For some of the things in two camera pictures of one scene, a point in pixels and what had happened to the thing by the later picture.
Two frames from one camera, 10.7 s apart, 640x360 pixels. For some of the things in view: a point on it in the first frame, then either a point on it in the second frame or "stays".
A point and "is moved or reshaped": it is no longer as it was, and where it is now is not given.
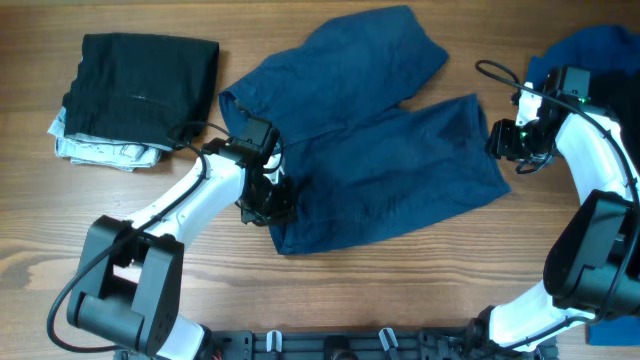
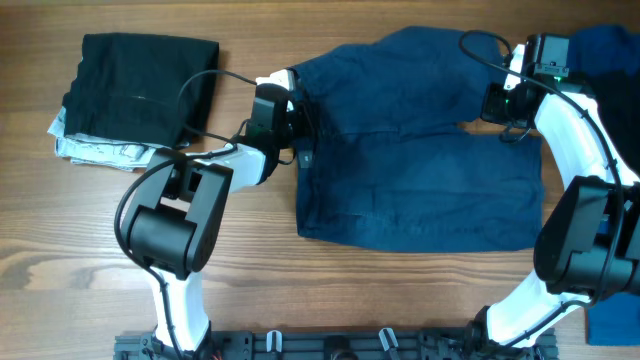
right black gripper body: (519, 142) → (498, 107)
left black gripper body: (272, 201) → (299, 122)
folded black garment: (144, 89) stays
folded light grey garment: (120, 154) stays
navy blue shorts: (359, 156) is moved or reshaped
